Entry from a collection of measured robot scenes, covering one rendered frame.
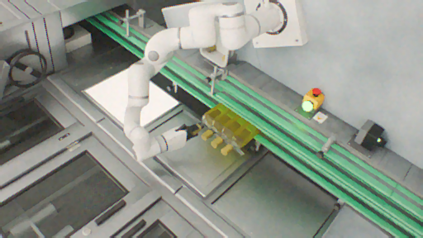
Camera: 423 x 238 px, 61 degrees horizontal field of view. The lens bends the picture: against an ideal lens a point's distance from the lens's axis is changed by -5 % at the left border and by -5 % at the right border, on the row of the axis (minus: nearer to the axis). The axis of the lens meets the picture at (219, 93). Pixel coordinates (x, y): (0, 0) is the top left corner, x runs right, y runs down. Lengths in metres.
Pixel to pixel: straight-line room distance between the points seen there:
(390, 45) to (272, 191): 0.81
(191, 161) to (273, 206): 0.42
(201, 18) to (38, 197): 1.01
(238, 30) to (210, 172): 0.68
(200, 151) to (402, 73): 0.94
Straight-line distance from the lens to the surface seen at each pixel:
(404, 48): 1.47
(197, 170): 1.71
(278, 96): 1.71
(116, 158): 1.81
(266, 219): 1.67
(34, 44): 2.12
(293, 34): 1.58
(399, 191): 1.60
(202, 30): 1.37
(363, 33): 1.51
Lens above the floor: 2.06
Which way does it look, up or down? 38 degrees down
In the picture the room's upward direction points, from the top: 124 degrees counter-clockwise
